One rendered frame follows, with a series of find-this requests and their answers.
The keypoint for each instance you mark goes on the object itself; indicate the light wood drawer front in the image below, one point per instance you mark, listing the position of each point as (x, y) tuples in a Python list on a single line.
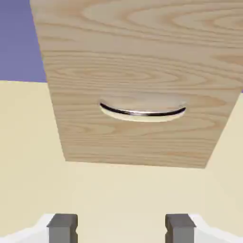
[(136, 136)]

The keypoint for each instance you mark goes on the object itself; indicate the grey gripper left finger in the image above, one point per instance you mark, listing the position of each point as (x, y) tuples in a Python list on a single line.
[(61, 228)]

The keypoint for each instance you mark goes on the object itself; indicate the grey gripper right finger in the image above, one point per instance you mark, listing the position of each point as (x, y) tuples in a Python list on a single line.
[(180, 228)]

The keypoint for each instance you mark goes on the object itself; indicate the light wood cabinet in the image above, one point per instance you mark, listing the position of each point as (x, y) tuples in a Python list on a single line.
[(132, 57)]

